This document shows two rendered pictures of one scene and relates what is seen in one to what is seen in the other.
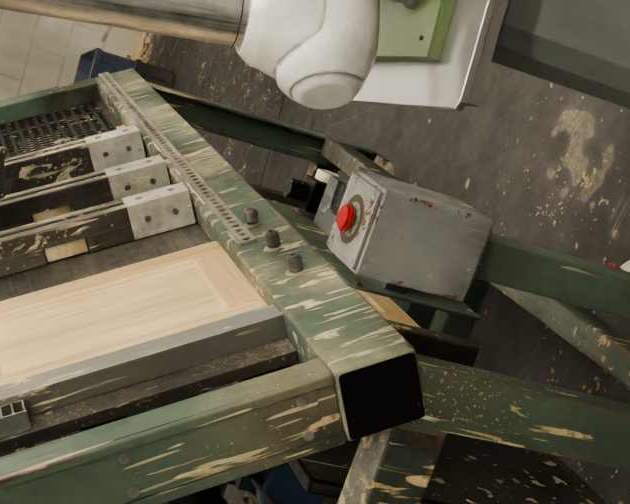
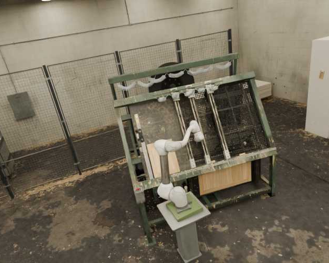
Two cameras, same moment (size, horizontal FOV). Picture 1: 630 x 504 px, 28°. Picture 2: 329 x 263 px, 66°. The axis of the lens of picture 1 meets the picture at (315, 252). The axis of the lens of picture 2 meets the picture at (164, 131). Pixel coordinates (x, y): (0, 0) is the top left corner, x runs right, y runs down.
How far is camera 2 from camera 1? 3.19 m
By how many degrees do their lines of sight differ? 61
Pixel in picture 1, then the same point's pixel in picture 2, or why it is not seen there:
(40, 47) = not seen: outside the picture
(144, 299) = not seen: hidden behind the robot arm
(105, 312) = not seen: hidden behind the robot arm
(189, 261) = (174, 167)
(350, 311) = (145, 187)
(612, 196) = (203, 228)
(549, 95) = (234, 227)
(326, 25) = (160, 192)
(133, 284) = (171, 160)
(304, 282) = (155, 182)
